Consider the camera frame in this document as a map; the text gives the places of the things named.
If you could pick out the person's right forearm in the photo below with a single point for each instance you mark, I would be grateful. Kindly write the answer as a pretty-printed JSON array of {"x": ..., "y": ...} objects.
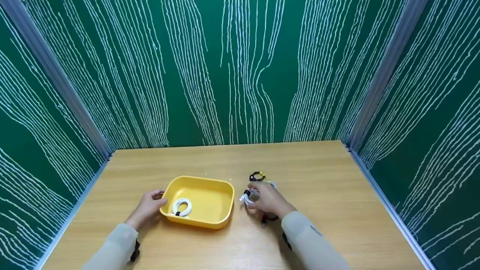
[{"x": 312, "y": 242}]

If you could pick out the yellow plastic tray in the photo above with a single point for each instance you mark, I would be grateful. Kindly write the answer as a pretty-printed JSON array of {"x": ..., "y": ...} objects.
[{"x": 199, "y": 201}]

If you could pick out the person's right fingers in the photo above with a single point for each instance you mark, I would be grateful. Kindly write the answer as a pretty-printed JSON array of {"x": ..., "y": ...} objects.
[{"x": 258, "y": 198}]

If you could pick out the person's right hand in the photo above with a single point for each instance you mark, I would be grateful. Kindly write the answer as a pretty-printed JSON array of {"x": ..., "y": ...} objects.
[{"x": 270, "y": 200}]

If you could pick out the person's left forearm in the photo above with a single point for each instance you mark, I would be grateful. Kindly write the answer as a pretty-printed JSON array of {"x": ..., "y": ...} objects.
[{"x": 112, "y": 249}]

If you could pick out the person's left hand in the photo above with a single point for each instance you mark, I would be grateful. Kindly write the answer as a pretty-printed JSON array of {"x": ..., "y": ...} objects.
[{"x": 145, "y": 210}]

